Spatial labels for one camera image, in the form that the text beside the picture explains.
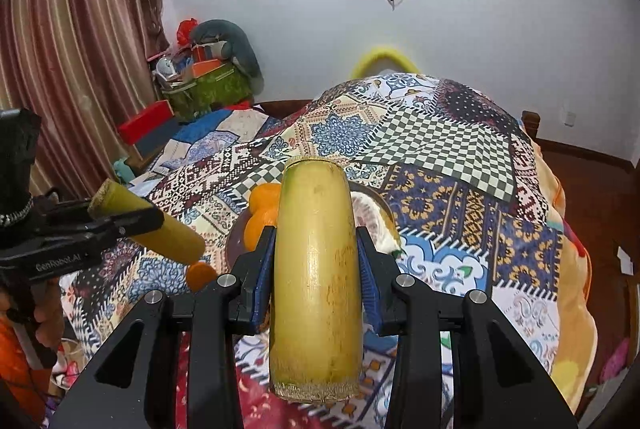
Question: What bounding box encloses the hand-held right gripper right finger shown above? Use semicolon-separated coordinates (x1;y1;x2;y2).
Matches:
355;226;582;429

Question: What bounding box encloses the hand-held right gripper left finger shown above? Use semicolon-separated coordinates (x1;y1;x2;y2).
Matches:
50;224;278;429

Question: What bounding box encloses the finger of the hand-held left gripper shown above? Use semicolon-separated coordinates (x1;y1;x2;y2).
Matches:
87;208;166;251

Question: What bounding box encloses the peeled sugarcane piece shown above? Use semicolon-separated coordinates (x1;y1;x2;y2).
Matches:
269;156;363;405
87;179;206;266

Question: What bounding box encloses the dark purple plate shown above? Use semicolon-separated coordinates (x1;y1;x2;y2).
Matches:
225;181;402;266

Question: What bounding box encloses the large orange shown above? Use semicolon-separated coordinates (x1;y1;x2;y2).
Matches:
248;183;281;215
243;208;278;255

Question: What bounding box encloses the small tangerine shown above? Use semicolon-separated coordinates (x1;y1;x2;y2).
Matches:
186;261;220;294

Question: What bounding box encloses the peeled pomelo segment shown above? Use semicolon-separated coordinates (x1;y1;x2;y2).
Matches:
350;191;401;256

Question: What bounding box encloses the person's left hand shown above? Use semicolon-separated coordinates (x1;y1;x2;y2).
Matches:
31;280;66;362

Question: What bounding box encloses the red box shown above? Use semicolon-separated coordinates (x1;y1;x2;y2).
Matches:
118;103;174;145

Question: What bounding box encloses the patchwork printed blanket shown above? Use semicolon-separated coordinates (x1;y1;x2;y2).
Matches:
50;71;572;429

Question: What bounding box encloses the green storage box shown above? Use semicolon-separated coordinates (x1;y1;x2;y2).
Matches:
161;64;254;122

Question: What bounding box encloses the orange box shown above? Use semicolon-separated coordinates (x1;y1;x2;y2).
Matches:
190;59;224;80

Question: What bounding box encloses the striped brown curtain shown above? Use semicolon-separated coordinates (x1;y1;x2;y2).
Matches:
0;0;172;204

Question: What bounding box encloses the red plastic bag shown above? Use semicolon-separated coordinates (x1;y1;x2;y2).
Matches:
176;20;199;46

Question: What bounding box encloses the grey plush pillow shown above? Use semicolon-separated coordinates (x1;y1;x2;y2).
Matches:
192;20;264;82

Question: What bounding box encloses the orange fleece blanket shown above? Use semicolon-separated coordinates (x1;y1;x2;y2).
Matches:
515;109;599;416

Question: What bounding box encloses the pink cloth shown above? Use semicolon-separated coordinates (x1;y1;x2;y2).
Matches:
599;338;632;383

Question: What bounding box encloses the white paper sheet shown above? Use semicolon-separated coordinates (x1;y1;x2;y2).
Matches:
617;246;636;276

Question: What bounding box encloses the yellow foam ring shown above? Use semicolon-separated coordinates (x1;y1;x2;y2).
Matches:
351;46;421;80

